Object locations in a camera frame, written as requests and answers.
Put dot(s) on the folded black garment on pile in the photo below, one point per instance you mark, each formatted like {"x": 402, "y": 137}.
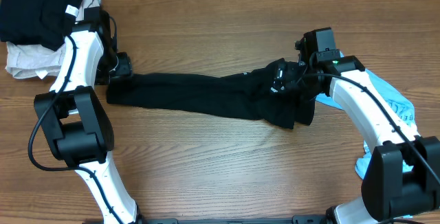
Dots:
{"x": 37, "y": 22}

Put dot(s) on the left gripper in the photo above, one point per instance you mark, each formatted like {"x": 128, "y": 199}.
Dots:
{"x": 123, "y": 67}

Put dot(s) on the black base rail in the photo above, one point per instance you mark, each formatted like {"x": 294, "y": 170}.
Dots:
{"x": 233, "y": 221}

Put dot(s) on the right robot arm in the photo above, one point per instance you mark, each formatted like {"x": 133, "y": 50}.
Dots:
{"x": 402, "y": 177}

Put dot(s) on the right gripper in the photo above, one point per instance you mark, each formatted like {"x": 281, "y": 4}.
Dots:
{"x": 293, "y": 70}

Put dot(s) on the black polo shirt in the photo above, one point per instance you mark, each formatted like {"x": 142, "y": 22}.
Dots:
{"x": 247, "y": 95}

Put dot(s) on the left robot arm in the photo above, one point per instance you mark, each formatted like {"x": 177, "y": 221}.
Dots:
{"x": 75, "y": 125}

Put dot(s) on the light blue t-shirt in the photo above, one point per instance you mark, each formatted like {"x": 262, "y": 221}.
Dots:
{"x": 403, "y": 107}

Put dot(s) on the folded beige garment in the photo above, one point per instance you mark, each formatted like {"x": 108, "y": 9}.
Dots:
{"x": 28, "y": 61}

